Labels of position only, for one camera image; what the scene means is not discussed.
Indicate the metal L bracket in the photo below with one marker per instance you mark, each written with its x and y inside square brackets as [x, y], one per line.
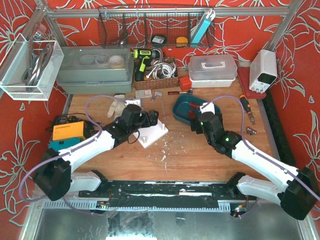
[156, 94]

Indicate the black wire basket shelf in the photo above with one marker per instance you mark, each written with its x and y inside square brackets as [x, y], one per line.
[135, 24]

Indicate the black mounting base rail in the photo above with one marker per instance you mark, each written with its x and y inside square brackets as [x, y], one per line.
[166, 194]

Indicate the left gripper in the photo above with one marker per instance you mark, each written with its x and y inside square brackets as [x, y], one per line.
[152, 118]

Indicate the white work glove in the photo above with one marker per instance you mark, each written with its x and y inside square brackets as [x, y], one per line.
[117, 107]

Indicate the white control box with knob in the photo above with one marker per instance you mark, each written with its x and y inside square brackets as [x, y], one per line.
[135, 101]

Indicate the yellow electronic box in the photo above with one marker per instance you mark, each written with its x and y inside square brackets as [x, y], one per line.
[70, 130]

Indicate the teal plastic tray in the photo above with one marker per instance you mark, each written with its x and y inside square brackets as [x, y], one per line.
[181, 110]

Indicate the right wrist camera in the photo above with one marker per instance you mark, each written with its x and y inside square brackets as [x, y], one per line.
[207, 107]

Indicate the red handled ratchet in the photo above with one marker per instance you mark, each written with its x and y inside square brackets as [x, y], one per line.
[190, 92]

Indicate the white peg base plate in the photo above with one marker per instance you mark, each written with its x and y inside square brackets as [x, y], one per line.
[149, 135]

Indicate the red small box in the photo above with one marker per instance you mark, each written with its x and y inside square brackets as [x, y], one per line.
[185, 83]

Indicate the blue white device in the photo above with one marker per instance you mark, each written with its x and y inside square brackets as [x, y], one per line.
[198, 31]

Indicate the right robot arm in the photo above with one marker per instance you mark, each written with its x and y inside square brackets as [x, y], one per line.
[295, 190]

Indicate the yellow tape measure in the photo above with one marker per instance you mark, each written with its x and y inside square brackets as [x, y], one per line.
[181, 42]

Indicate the green cordless drill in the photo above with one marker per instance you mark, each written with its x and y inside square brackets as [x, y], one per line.
[144, 57]

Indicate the white plastic toolbox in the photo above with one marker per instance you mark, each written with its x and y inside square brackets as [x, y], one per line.
[212, 71]

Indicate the teal electronic box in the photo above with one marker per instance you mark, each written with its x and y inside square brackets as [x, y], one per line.
[58, 145]

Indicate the clear acrylic bin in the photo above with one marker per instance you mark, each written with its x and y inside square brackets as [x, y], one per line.
[31, 73]

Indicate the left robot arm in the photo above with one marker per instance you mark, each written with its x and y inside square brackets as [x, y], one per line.
[57, 175]

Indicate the brown basket with cables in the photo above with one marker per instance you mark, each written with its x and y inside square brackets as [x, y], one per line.
[159, 77]

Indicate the grey plastic storage box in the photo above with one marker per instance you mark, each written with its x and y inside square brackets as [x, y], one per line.
[93, 70]

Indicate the small metal parts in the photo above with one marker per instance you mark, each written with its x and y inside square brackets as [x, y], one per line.
[250, 131]

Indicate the orange handled screwdriver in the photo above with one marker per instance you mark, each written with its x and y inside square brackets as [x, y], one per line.
[247, 107]

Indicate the white power supply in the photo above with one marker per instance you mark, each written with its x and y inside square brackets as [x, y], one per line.
[263, 71]

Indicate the small white cardboard box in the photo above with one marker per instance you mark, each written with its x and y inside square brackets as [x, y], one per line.
[146, 93]

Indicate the red pad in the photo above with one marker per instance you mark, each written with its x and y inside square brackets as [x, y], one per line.
[243, 74]

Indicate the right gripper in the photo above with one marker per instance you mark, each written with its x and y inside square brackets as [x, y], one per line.
[196, 124]

